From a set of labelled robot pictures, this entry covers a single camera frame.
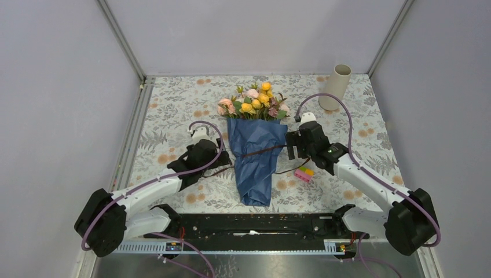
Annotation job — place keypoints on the beige cylindrical vase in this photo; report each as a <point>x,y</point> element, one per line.
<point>336,85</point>

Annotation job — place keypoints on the brown ribbon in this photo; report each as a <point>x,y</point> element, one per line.
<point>257,153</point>

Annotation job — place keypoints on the floral patterned table mat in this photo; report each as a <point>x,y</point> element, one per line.
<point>177,102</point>

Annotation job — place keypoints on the left aluminium frame post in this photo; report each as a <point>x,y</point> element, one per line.
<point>121,39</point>

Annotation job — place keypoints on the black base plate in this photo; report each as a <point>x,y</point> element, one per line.
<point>261,232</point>

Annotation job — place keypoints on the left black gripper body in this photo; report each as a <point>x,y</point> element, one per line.
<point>190,148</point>

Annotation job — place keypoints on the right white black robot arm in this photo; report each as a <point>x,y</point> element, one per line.
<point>406,218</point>

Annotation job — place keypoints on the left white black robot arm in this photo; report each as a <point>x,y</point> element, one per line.
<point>109,218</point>

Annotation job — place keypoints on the blue wrapping paper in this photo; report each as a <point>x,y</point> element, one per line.
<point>254,173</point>

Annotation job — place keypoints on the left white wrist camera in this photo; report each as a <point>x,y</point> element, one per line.
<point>199,133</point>

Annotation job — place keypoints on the white slotted cable duct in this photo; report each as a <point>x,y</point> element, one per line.
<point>159,247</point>

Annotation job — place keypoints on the artificial flower bunch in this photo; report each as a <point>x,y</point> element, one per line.
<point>257,102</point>

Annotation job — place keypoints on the colourful toy brick block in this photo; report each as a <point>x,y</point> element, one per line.
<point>303,173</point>

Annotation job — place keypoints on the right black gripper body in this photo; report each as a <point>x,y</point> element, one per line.
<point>306,150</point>

